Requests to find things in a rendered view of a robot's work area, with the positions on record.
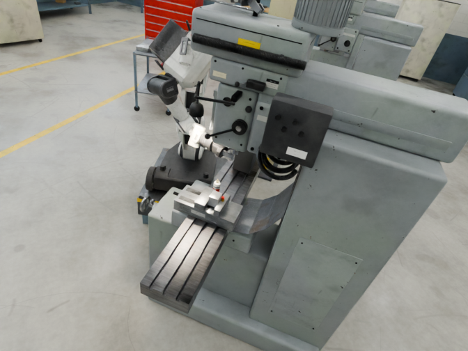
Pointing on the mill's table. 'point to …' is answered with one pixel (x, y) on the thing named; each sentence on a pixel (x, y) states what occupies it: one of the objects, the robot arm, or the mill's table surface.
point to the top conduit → (249, 51)
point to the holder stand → (244, 161)
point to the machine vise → (223, 209)
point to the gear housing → (230, 67)
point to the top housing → (251, 35)
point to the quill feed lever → (239, 127)
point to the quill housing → (223, 117)
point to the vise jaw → (203, 198)
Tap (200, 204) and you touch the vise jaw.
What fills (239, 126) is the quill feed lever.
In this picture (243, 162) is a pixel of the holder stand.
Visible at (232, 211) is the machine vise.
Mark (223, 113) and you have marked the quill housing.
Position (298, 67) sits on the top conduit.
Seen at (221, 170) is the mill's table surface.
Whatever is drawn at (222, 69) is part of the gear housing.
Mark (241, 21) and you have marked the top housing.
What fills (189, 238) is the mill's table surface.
